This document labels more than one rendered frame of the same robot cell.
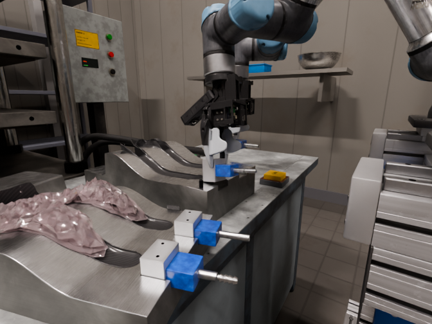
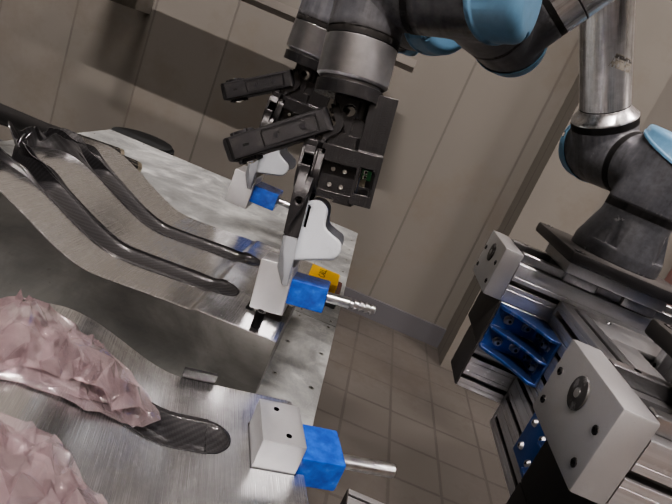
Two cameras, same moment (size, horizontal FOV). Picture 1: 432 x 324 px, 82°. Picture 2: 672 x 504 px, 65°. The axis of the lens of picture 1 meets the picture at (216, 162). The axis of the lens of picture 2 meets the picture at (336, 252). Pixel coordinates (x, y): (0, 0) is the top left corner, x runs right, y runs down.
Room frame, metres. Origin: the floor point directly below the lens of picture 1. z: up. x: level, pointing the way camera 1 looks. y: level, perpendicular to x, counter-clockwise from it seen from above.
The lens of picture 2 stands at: (0.12, 0.27, 1.14)
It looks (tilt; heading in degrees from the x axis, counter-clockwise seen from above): 17 degrees down; 326
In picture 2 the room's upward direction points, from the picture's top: 23 degrees clockwise
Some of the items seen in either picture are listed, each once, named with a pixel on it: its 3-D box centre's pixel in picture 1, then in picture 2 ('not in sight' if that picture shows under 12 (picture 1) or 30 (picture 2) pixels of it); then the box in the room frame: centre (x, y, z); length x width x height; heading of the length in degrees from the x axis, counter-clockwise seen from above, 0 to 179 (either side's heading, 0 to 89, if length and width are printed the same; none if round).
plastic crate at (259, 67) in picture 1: (255, 69); not in sight; (2.56, -0.39, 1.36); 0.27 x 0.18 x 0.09; 56
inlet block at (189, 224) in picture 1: (213, 233); (324, 458); (0.40, 0.00, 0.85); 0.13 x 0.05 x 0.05; 74
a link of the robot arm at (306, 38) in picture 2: (238, 74); (314, 44); (0.89, -0.07, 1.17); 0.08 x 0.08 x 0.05
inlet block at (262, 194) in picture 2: (241, 144); (272, 198); (0.88, -0.09, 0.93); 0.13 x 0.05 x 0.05; 57
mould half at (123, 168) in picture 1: (166, 170); (102, 232); (0.76, 0.16, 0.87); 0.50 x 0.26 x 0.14; 57
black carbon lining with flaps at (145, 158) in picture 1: (166, 156); (120, 202); (0.75, 0.15, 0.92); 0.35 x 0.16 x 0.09; 57
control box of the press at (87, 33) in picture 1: (102, 164); not in sight; (1.33, 0.63, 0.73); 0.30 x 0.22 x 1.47; 147
